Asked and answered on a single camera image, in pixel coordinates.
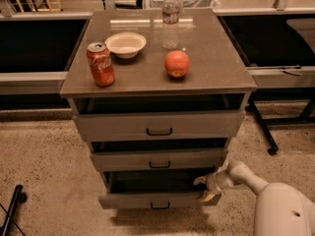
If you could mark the red cola can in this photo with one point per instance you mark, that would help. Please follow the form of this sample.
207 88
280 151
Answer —
100 64

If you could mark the black table leg frame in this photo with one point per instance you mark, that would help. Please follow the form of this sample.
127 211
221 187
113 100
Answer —
305 117

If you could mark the grey bottom drawer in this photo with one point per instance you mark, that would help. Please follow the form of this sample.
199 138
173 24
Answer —
155 189

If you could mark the white paper bowl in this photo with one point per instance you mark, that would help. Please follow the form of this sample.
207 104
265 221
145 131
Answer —
126 45

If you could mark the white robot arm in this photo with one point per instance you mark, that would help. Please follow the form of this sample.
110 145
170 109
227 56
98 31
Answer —
280 209

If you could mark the red apple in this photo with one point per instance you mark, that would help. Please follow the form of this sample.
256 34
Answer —
177 63

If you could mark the black stand leg left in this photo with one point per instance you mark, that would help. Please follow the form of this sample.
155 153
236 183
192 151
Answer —
19 197

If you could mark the grey middle drawer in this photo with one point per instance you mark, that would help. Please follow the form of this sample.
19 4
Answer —
159 159

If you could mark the grey top drawer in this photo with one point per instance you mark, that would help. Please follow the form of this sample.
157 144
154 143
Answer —
158 126

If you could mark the grey drawer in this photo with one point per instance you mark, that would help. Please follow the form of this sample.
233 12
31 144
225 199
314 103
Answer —
159 159
155 189
158 126

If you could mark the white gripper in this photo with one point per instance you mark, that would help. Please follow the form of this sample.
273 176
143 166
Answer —
214 183

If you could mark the grey drawer cabinet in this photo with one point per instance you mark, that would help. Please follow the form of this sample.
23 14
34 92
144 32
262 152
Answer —
216 81

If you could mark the clear plastic water bottle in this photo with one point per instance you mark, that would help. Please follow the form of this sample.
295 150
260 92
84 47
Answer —
170 22

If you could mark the white wire basket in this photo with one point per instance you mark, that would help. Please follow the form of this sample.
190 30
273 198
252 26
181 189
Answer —
193 4

